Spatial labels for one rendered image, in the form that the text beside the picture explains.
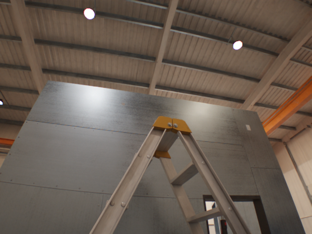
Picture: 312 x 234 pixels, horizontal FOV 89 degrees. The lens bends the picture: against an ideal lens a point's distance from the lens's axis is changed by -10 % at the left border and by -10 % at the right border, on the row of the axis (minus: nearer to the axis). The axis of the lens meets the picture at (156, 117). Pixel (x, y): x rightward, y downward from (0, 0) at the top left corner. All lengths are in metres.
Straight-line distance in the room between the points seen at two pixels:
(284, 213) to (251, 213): 4.04
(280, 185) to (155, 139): 1.58
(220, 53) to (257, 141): 6.13
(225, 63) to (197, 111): 6.37
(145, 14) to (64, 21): 2.99
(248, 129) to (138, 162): 1.73
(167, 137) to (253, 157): 1.26
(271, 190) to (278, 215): 0.22
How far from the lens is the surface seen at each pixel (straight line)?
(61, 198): 1.48
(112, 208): 0.69
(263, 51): 8.56
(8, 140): 12.28
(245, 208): 6.04
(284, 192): 2.15
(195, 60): 7.89
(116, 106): 1.85
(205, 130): 1.93
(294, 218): 2.12
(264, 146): 2.28
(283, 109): 9.81
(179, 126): 0.92
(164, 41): 6.57
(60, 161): 1.58
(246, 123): 2.33
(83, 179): 1.49
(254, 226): 6.03
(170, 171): 1.15
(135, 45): 7.39
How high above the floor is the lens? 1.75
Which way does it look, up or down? 39 degrees up
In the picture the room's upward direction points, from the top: straight up
